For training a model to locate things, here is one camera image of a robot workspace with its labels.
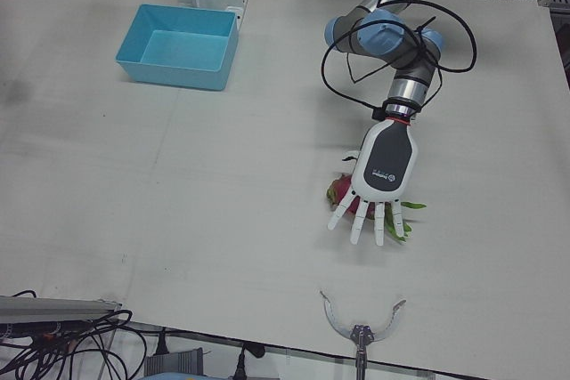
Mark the pink dragon fruit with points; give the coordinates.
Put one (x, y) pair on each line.
(340, 188)

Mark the white grey robot hand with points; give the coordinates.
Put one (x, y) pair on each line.
(385, 162)

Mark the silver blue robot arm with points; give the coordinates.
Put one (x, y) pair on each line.
(383, 37)

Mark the aluminium profile bar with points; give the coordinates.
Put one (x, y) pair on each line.
(44, 306)

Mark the light blue plastic bin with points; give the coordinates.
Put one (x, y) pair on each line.
(178, 75)

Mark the metal claw tool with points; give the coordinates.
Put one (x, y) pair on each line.
(360, 335)

